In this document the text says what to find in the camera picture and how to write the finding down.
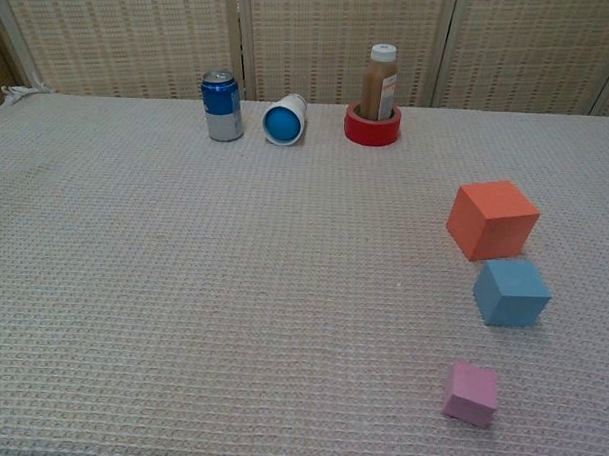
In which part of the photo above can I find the white cup with blue inside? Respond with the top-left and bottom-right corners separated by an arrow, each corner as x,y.
260,91 -> 309,148

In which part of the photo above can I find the brown bottle with white cap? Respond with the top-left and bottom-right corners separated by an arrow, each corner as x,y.
359,43 -> 399,122

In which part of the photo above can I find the woven bamboo folding screen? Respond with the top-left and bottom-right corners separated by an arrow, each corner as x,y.
0,0 -> 609,134

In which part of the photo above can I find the large orange foam cube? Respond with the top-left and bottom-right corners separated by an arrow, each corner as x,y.
444,177 -> 542,265

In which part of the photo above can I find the blue and silver soda can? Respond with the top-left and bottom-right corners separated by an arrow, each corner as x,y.
197,69 -> 247,144

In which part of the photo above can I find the beige woven tablecloth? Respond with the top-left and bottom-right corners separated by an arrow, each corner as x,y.
0,84 -> 609,456

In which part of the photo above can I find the small pink foam cube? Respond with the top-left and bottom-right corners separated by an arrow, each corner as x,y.
440,360 -> 501,429

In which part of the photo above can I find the red tape roll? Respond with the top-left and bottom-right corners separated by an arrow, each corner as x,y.
342,100 -> 404,148

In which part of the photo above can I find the medium blue foam cube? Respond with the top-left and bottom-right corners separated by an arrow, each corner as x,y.
470,257 -> 555,330

